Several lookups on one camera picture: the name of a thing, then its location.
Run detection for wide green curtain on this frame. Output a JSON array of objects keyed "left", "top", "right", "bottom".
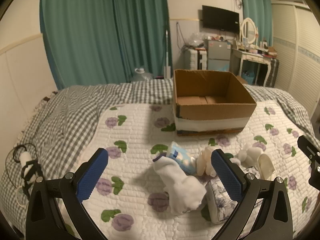
[{"left": 40, "top": 0, "right": 173, "bottom": 90}]

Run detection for white and blue sock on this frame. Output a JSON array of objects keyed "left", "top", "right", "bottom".
[{"left": 166, "top": 141, "right": 198, "bottom": 175}]

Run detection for grey mini fridge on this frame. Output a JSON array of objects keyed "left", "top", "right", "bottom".
[{"left": 207, "top": 39, "right": 232, "bottom": 72}]

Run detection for hanging black cable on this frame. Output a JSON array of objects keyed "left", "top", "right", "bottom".
[{"left": 176, "top": 22, "right": 187, "bottom": 48}]

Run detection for cream soft pouch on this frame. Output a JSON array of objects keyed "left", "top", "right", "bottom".
[{"left": 257, "top": 152, "right": 275, "bottom": 180}]

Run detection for grey plaid suitcase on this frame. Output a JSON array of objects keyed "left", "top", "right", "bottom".
[{"left": 265, "top": 59, "right": 280, "bottom": 88}]

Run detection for grey gingham bed sheet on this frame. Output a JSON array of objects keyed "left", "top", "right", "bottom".
[{"left": 0, "top": 78, "right": 315, "bottom": 230}]

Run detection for cream cloth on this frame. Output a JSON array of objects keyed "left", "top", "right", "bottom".
[{"left": 196, "top": 146, "right": 218, "bottom": 177}]

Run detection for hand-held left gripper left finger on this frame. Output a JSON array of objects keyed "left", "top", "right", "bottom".
[{"left": 25, "top": 147, "right": 109, "bottom": 240}]

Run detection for white dressing table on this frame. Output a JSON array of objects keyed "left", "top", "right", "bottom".
[{"left": 230, "top": 47, "right": 274, "bottom": 87}]

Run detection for white ribbed suitcase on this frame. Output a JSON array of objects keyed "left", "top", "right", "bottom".
[{"left": 186, "top": 48, "right": 208, "bottom": 70}]

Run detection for floral quilted blanket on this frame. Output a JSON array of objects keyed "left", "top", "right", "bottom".
[{"left": 54, "top": 99, "right": 313, "bottom": 240}]

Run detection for clear water jug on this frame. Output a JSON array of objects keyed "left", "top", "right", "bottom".
[{"left": 134, "top": 67, "right": 154, "bottom": 82}]

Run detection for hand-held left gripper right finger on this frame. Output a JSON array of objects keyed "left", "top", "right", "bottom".
[{"left": 211, "top": 149, "right": 293, "bottom": 240}]

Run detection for clear plastic bags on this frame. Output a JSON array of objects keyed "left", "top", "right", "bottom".
[{"left": 186, "top": 32, "right": 205, "bottom": 48}]

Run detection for blue basket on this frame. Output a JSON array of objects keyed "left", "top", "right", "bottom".
[{"left": 241, "top": 71, "right": 257, "bottom": 84}]

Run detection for black wall television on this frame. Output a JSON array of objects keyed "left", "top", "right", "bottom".
[{"left": 202, "top": 5, "right": 240, "bottom": 34}]

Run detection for cream louvered wardrobe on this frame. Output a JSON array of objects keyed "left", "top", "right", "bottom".
[{"left": 271, "top": 1, "right": 320, "bottom": 120}]

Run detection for narrow green curtain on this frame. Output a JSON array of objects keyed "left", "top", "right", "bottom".
[{"left": 237, "top": 0, "right": 273, "bottom": 47}]

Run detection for white oval vanity mirror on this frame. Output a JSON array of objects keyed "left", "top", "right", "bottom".
[{"left": 240, "top": 17, "right": 258, "bottom": 49}]

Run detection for white fluffy sock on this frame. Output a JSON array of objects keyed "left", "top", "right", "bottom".
[{"left": 230, "top": 144, "right": 263, "bottom": 167}]

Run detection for white object with black straps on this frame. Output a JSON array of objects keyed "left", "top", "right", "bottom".
[{"left": 12, "top": 142, "right": 42, "bottom": 198}]

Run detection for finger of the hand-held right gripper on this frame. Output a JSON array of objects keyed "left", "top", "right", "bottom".
[{"left": 297, "top": 135, "right": 320, "bottom": 185}]

